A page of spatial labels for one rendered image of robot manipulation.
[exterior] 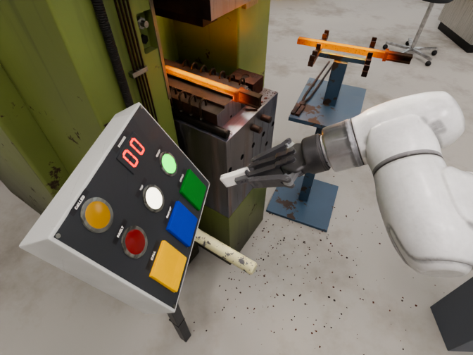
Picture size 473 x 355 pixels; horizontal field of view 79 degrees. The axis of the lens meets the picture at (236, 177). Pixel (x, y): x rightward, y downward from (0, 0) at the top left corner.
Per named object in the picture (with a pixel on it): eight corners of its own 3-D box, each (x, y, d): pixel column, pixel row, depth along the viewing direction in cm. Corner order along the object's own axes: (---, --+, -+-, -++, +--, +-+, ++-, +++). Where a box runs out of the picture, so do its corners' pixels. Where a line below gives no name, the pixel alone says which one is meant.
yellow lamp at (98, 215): (120, 217, 48) (111, 201, 45) (96, 237, 46) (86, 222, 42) (107, 208, 49) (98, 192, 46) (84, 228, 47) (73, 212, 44)
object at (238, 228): (262, 219, 185) (269, 167, 151) (230, 265, 163) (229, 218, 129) (195, 184, 206) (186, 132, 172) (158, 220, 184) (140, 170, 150)
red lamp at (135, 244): (153, 242, 53) (148, 229, 50) (134, 262, 51) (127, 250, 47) (141, 234, 54) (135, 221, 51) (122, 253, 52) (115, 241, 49)
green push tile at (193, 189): (207, 187, 75) (190, 168, 70) (200, 210, 70) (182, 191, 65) (201, 188, 76) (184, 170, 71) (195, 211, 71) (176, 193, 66)
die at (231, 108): (247, 103, 112) (248, 84, 106) (217, 130, 101) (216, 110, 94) (167, 75, 128) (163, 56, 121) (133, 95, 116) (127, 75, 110)
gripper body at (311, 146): (333, 179, 55) (288, 190, 59) (330, 149, 60) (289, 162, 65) (321, 152, 50) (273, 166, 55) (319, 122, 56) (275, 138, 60)
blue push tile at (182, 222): (198, 219, 68) (178, 199, 64) (190, 247, 63) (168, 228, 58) (192, 220, 69) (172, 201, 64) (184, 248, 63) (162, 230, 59)
